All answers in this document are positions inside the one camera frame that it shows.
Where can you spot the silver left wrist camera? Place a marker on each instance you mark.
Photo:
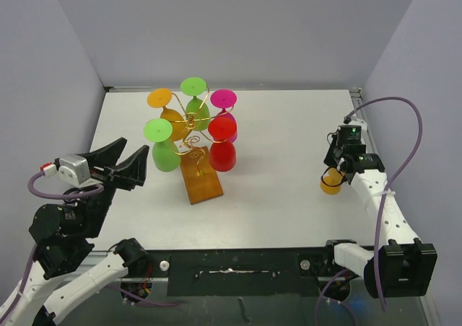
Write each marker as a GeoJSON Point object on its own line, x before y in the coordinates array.
{"type": "Point", "coordinates": [72, 168]}

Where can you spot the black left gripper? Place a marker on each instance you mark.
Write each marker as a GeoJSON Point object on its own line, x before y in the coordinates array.
{"type": "Point", "coordinates": [126, 174]}

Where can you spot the green plastic wine glass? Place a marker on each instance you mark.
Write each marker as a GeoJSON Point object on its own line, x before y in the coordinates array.
{"type": "Point", "coordinates": [164, 151]}
{"type": "Point", "coordinates": [194, 87]}

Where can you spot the gold wire wine glass rack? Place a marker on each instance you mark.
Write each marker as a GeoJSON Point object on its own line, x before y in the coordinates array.
{"type": "Point", "coordinates": [201, 180]}

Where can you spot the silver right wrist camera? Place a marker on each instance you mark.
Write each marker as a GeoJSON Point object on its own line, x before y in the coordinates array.
{"type": "Point", "coordinates": [354, 120]}

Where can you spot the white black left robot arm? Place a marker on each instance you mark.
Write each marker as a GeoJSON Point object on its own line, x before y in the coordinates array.
{"type": "Point", "coordinates": [80, 189]}

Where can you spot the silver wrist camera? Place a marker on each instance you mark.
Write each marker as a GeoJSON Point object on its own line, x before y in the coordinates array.
{"type": "Point", "coordinates": [72, 168]}
{"type": "Point", "coordinates": [354, 120]}

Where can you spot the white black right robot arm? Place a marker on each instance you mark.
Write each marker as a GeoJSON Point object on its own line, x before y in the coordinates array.
{"type": "Point", "coordinates": [400, 264]}

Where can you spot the pink plastic wine glass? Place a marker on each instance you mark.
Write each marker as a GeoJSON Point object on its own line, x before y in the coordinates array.
{"type": "Point", "coordinates": [225, 100]}

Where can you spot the red plastic wine glass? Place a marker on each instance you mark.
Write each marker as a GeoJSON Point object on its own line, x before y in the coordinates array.
{"type": "Point", "coordinates": [222, 154]}

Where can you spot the orange plastic wine glass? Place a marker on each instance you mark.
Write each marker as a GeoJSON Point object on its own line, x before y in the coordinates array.
{"type": "Point", "coordinates": [160, 98]}
{"type": "Point", "coordinates": [331, 181]}

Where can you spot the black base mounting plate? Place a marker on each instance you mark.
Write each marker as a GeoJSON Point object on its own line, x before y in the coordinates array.
{"type": "Point", "coordinates": [244, 272]}

